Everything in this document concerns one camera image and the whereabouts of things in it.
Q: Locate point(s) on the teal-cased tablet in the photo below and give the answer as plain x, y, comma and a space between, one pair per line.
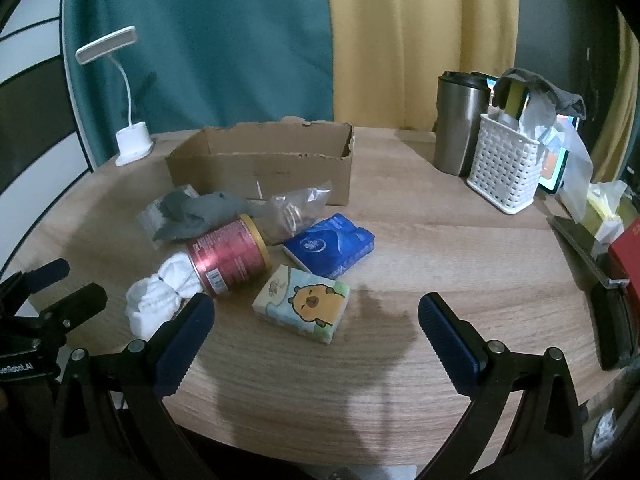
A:
552, 165

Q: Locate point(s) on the white socks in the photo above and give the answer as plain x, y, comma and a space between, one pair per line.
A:
155, 295

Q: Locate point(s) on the steel tumbler with black lid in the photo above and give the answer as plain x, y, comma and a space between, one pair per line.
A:
455, 130

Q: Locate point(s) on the red box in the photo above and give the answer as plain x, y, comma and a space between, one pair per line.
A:
627, 255

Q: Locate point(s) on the white plastic basket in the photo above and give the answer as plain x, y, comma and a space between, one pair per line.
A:
505, 170

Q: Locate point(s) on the blue tissue pack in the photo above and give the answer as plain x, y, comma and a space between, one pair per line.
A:
330, 245

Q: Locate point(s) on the grey cloth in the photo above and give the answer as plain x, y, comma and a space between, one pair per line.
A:
560, 95

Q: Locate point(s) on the yellow-green sponge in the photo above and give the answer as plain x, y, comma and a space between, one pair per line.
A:
515, 97

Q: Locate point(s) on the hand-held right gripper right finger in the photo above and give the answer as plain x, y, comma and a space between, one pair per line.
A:
445, 345

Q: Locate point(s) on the cardboard box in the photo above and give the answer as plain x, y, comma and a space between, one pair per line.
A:
250, 175

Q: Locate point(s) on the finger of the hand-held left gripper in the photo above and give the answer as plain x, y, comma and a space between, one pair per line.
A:
50, 270
80, 305

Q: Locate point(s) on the clear bag of snacks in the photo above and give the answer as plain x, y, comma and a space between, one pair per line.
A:
295, 215

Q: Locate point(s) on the crumpled clear plastic bag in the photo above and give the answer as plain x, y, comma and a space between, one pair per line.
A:
575, 155

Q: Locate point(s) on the white desk lamp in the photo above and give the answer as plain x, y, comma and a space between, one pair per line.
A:
134, 142

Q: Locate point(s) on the teal curtain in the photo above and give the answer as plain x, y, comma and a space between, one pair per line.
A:
200, 35

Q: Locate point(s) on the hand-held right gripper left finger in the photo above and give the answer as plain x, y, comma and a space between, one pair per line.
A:
185, 345

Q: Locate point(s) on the grey plush toy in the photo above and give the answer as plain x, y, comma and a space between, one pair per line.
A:
200, 212

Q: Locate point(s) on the black case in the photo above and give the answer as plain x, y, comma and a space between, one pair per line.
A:
612, 325

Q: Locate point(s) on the cartoon animal tissue pack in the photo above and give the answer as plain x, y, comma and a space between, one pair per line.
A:
305, 305

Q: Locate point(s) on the red can with gold lid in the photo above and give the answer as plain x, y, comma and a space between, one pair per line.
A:
225, 260

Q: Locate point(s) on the yellow box in plastic bag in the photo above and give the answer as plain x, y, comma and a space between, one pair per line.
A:
600, 210

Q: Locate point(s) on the yellow curtain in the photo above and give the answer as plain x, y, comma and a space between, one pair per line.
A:
400, 35

